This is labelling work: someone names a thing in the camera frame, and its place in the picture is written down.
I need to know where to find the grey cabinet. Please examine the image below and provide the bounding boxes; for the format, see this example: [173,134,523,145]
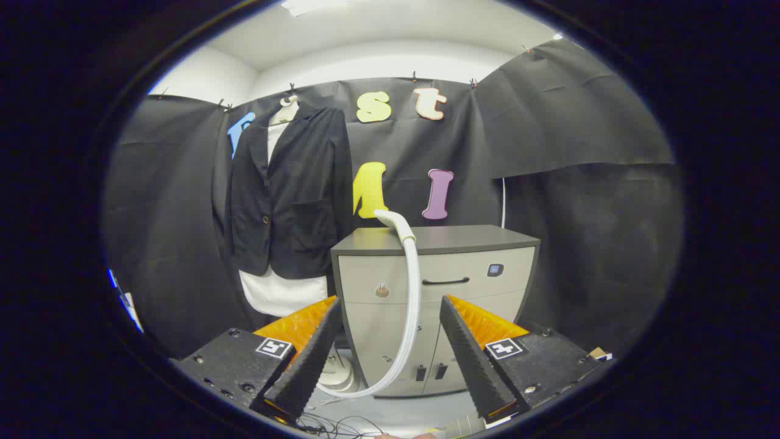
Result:
[331,224,541,398]

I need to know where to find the black blazer jacket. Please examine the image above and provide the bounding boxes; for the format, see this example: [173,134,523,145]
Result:
[224,101,355,280]

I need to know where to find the white garment steamer base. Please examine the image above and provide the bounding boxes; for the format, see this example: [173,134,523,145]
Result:
[317,344,360,394]

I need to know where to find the white blue-edged panel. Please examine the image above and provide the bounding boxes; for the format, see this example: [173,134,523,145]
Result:
[108,268,145,334]

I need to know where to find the black backdrop cloth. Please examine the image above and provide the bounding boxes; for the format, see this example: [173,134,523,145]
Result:
[102,38,684,360]

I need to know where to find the white garment steamer head with hose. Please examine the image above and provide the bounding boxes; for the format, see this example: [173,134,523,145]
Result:
[317,209,423,401]

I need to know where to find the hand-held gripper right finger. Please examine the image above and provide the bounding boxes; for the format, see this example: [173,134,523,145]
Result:
[439,294,615,421]

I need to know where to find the white shirt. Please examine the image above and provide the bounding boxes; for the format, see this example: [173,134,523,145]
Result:
[239,121,330,318]

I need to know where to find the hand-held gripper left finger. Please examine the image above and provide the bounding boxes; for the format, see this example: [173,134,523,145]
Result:
[171,296,343,427]

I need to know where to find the white clothes hanger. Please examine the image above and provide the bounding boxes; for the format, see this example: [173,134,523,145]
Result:
[271,95,300,126]

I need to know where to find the thin black cables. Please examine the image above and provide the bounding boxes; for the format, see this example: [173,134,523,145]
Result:
[296,412,391,438]

